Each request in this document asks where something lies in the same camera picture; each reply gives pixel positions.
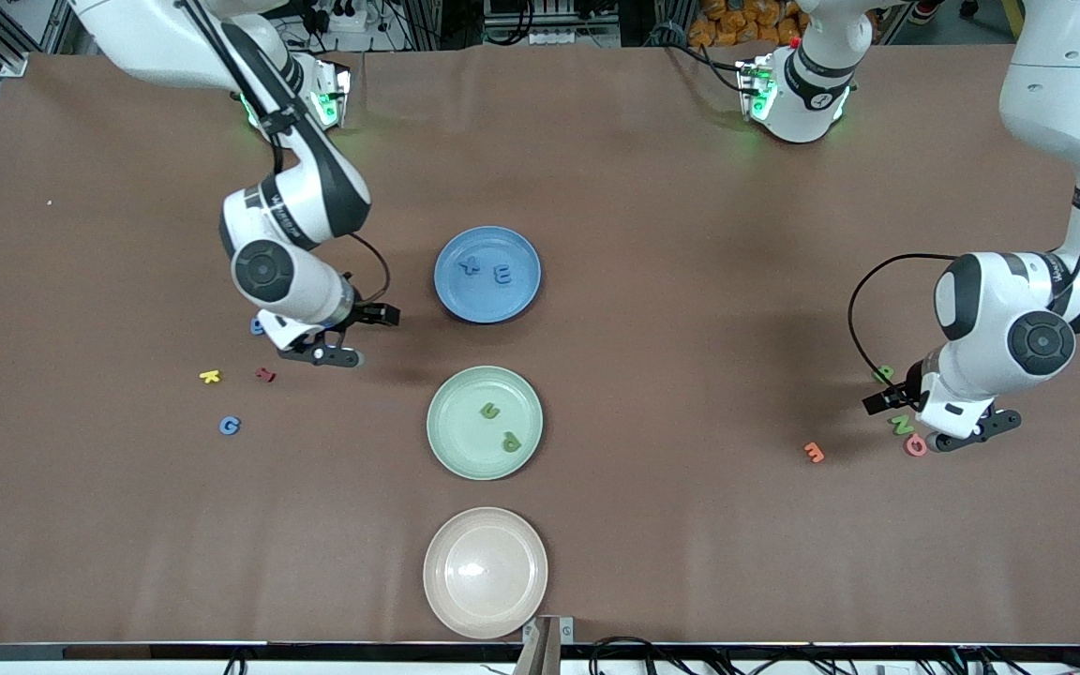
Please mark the brown table cover sheet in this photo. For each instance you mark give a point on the brown table cover sheet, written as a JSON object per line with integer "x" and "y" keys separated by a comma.
{"x": 652, "y": 525}

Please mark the left arm base connector block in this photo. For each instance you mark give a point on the left arm base connector block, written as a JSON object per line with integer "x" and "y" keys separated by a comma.
{"x": 754, "y": 89}

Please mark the green foam letter P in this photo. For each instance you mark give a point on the green foam letter P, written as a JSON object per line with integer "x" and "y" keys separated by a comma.
{"x": 513, "y": 443}

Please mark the blue foam letter E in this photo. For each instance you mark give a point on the blue foam letter E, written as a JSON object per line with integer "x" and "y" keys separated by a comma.
{"x": 502, "y": 275}

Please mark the green foam letter u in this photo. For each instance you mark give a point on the green foam letter u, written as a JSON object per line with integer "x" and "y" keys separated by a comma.
{"x": 489, "y": 413}

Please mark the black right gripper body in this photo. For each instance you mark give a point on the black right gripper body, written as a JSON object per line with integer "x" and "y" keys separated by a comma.
{"x": 364, "y": 314}

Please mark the green plate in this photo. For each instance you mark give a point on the green plate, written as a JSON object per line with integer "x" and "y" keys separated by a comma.
{"x": 465, "y": 441}

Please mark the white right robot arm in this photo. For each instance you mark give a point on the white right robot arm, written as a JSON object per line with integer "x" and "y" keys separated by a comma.
{"x": 146, "y": 37}

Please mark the orange foam letter E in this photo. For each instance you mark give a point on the orange foam letter E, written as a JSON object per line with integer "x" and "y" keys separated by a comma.
{"x": 814, "y": 453}

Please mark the yellow foam letter K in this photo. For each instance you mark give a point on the yellow foam letter K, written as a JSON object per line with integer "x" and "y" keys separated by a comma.
{"x": 210, "y": 377}

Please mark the white socket strip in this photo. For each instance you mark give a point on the white socket strip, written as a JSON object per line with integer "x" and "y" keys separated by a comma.
{"x": 554, "y": 37}

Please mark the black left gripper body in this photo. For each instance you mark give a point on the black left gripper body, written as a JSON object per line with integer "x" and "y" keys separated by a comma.
{"x": 907, "y": 389}

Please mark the blue plate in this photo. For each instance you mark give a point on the blue plate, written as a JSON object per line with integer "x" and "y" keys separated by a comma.
{"x": 487, "y": 300}

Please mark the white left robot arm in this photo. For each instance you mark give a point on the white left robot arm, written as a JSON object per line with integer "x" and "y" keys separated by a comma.
{"x": 1065, "y": 94}

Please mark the grey metal camera mount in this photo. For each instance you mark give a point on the grey metal camera mount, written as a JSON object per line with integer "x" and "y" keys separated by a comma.
{"x": 545, "y": 647}

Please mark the table edge rail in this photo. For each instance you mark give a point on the table edge rail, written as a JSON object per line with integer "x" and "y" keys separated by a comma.
{"x": 221, "y": 651}

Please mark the blue foam letter G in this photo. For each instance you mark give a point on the blue foam letter G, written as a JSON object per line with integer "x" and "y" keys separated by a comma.
{"x": 224, "y": 427}

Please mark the beige plate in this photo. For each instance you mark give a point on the beige plate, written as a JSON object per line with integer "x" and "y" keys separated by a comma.
{"x": 486, "y": 573}

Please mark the orange fruit pile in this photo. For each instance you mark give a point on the orange fruit pile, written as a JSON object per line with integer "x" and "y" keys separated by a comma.
{"x": 737, "y": 23}

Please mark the blue foam letter X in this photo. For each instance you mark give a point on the blue foam letter X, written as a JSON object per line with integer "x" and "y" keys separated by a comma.
{"x": 471, "y": 266}

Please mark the white power strip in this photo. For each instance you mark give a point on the white power strip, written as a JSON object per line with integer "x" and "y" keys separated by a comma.
{"x": 348, "y": 17}

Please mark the green foam letter N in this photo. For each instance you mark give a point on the green foam letter N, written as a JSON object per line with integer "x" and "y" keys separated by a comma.
{"x": 901, "y": 425}

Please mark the right arm base connector block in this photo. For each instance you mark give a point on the right arm base connector block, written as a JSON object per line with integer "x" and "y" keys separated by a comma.
{"x": 338, "y": 94}

